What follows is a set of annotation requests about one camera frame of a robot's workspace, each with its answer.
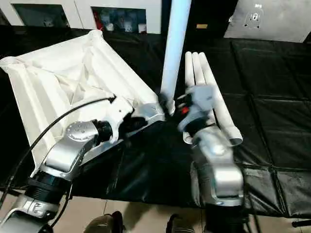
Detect dark left robot foot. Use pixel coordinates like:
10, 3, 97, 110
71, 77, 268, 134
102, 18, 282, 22
85, 210, 126, 233

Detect white plastic table top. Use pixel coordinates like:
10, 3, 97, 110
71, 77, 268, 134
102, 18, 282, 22
0, 29, 168, 170

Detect white glass-door cabinet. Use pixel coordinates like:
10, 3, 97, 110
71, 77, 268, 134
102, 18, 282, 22
0, 0, 162, 34

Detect grey printed cushion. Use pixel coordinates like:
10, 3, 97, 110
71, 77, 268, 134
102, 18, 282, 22
223, 0, 311, 43

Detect black work mat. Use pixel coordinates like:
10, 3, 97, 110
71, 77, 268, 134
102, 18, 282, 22
0, 24, 311, 218

